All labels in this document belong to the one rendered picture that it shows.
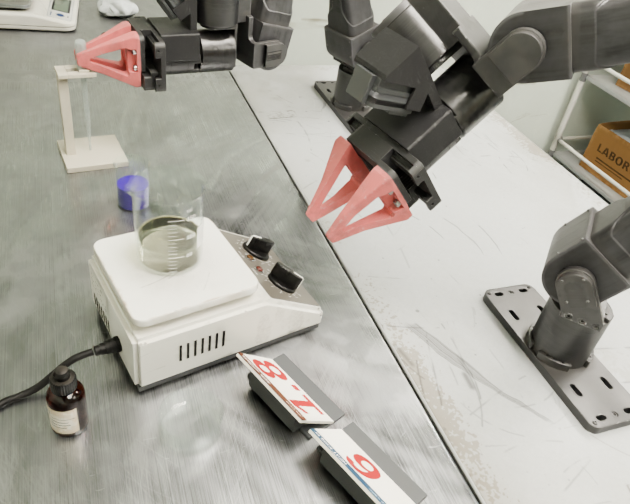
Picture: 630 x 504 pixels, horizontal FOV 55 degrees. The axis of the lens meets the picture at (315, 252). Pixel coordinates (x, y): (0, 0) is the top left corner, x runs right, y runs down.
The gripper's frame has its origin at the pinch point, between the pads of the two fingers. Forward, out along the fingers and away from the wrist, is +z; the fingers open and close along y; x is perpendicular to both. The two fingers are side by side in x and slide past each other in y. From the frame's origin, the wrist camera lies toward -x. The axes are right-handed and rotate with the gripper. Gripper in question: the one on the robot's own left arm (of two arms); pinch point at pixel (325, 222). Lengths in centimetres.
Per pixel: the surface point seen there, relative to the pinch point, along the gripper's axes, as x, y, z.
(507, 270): 28.8, 2.4, -13.6
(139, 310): -7.7, -0.2, 16.6
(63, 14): 8, -91, 9
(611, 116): 206, -102, -137
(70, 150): 0.9, -40.4, 18.2
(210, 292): -3.6, 0.1, 11.8
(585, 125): 201, -105, -124
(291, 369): 7.0, 5.0, 12.0
